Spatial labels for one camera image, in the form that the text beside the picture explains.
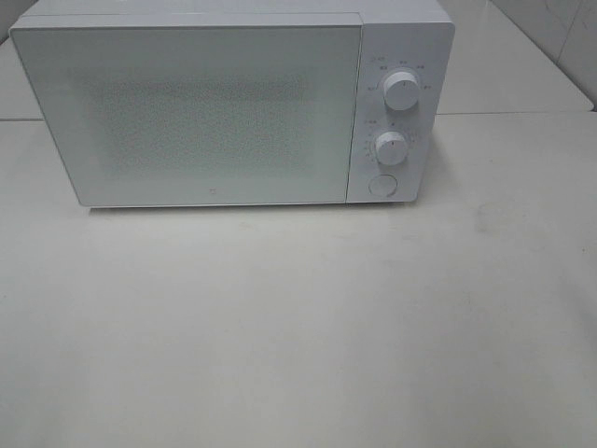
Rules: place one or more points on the round white door button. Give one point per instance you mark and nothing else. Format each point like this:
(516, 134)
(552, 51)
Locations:
(384, 186)

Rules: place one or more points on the white round knob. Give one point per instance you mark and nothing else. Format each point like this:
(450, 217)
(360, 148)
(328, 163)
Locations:
(401, 89)
(391, 148)

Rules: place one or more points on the white microwave oven body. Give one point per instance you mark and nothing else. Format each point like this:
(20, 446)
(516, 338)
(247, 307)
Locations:
(416, 35)

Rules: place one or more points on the white microwave door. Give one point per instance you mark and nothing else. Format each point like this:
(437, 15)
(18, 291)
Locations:
(172, 117)

